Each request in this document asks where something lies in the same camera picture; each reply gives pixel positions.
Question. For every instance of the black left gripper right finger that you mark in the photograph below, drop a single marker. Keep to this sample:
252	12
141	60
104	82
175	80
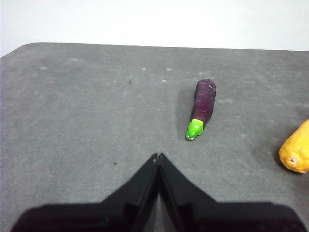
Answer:
217	217

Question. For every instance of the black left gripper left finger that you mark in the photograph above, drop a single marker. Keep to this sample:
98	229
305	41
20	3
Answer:
116	212

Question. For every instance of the purple eggplant with green stem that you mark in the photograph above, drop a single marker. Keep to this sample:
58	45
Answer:
204	104

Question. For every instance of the yellow corn cob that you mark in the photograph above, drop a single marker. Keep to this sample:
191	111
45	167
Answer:
297	149

